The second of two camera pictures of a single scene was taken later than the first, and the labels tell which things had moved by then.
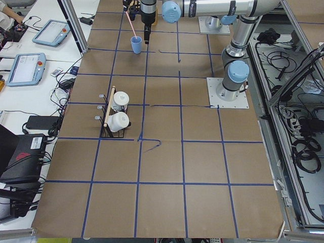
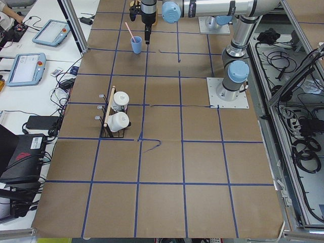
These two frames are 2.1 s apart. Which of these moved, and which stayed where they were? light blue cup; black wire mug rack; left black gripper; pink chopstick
Moved: pink chopstick
Stayed: black wire mug rack; light blue cup; left black gripper
